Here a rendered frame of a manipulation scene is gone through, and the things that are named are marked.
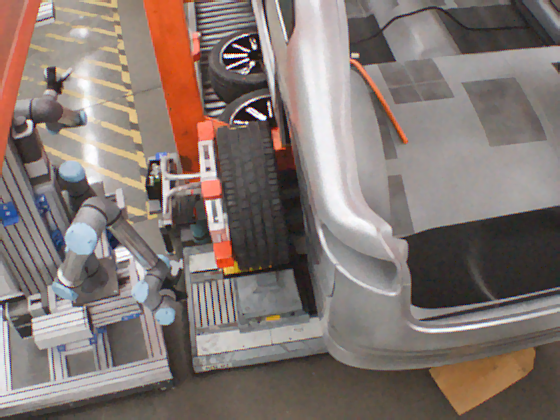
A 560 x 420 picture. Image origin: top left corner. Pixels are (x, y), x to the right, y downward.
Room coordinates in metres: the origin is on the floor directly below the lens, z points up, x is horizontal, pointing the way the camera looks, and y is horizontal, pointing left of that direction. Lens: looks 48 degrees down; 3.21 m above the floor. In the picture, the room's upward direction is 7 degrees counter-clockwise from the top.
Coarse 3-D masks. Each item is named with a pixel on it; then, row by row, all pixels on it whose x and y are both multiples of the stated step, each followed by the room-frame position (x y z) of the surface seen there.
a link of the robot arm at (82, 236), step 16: (80, 208) 1.78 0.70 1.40; (96, 208) 1.77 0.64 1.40; (80, 224) 1.69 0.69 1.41; (96, 224) 1.71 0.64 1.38; (80, 240) 1.65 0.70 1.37; (96, 240) 1.66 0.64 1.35; (80, 256) 1.69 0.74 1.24; (64, 272) 1.74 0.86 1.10; (80, 272) 1.72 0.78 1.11; (64, 288) 1.71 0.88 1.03; (80, 288) 1.75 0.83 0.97
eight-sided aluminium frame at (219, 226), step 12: (204, 144) 2.34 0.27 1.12; (204, 156) 2.48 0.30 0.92; (216, 156) 2.48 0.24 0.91; (204, 168) 2.19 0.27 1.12; (216, 168) 2.48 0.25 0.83; (204, 180) 2.13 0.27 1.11; (216, 204) 2.06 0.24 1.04; (216, 228) 1.99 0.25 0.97; (228, 228) 2.28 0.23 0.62; (216, 240) 1.98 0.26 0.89; (228, 240) 2.21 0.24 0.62
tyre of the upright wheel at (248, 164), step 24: (264, 120) 2.43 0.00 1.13; (240, 144) 2.25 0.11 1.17; (264, 144) 2.23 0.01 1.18; (240, 168) 2.13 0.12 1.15; (264, 168) 2.12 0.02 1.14; (240, 192) 2.04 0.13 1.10; (264, 192) 2.04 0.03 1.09; (240, 216) 1.98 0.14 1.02; (264, 216) 1.97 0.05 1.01; (240, 240) 1.94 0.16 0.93; (264, 240) 1.94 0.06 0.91; (288, 240) 1.95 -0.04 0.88; (240, 264) 1.94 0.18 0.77; (264, 264) 1.95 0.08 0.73
